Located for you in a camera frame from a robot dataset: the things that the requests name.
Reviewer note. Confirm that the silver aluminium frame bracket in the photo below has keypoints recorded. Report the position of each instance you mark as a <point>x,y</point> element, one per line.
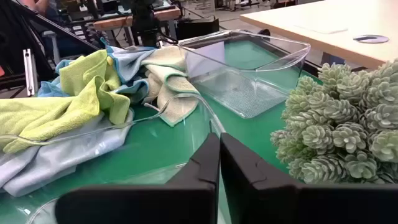
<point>30,71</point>

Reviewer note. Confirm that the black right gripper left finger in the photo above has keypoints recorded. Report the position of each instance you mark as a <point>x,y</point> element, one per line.
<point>155,202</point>

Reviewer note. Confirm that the small blue microfiber towel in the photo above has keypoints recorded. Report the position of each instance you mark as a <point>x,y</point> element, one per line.
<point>51,87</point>

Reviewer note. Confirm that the round grey desk grommet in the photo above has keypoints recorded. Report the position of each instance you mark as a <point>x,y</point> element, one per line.
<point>371,39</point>

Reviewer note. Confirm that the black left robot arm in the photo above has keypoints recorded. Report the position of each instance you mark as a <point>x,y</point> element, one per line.
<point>146,18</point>

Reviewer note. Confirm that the large blue microfiber towel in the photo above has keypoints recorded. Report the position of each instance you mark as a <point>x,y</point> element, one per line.
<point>130,62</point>

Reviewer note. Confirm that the wooden workbench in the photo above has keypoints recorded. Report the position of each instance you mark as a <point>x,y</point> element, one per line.
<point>112,22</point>

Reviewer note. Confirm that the artificial pale green succulent plant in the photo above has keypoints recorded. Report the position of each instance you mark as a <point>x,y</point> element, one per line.
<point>342,124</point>

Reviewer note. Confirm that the black box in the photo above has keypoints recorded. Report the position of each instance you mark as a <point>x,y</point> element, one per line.
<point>199,28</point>

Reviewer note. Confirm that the beige towel with green edge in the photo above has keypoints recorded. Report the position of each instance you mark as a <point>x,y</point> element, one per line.
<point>174,87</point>

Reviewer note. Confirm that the person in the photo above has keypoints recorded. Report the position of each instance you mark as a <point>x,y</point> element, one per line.
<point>37,4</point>

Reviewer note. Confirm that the lime green microfiber towel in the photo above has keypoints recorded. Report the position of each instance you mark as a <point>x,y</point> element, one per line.
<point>81,93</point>

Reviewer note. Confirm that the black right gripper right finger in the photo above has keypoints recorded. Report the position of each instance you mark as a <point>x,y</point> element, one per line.
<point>264,199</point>

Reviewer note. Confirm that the pale grey-blue microfiber towel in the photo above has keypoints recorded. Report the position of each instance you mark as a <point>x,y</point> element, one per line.
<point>62,155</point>

